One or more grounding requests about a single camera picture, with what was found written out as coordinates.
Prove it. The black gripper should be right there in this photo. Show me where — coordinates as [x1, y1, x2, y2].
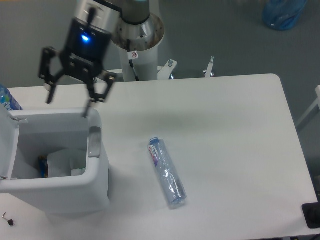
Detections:
[38, 18, 117, 118]

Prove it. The white plastic bag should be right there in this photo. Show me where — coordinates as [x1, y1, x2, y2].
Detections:
[47, 148, 87, 178]

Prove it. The clear plastic water bottle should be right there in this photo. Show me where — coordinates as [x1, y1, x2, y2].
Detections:
[147, 137, 187, 209]

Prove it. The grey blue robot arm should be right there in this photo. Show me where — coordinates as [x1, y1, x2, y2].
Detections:
[38, 0, 125, 117]

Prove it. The white trash can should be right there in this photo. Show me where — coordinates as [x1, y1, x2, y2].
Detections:
[0, 107, 110, 214]

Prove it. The blue labelled bottle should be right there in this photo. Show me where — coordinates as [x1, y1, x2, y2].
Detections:
[0, 84, 23, 111]

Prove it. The colourful snack wrapper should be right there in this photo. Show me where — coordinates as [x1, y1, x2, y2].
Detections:
[38, 155, 49, 178]

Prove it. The blue plastic bag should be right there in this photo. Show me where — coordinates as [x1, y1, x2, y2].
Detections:
[261, 0, 308, 31]

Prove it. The white furniture leg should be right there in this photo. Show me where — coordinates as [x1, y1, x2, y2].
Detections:
[295, 85, 320, 132]

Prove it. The black device at edge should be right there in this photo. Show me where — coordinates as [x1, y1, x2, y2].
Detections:
[301, 202, 320, 229]

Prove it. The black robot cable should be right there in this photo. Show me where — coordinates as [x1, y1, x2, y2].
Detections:
[126, 39, 140, 82]

